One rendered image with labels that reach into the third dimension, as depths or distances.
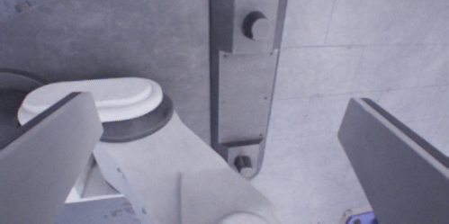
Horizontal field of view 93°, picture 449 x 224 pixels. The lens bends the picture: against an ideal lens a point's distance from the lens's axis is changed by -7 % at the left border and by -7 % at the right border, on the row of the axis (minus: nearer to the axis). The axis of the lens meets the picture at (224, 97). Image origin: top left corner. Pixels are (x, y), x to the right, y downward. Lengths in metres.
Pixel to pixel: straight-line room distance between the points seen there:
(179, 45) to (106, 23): 0.14
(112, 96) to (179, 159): 0.14
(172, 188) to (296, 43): 0.58
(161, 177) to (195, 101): 0.27
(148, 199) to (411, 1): 0.92
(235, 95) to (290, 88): 0.33
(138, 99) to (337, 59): 0.67
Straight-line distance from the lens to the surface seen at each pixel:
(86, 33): 0.49
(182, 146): 0.33
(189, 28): 0.46
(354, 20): 0.82
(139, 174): 0.30
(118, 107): 0.35
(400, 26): 0.97
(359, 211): 1.73
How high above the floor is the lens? 0.61
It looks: 57 degrees down
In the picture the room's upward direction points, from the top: 159 degrees clockwise
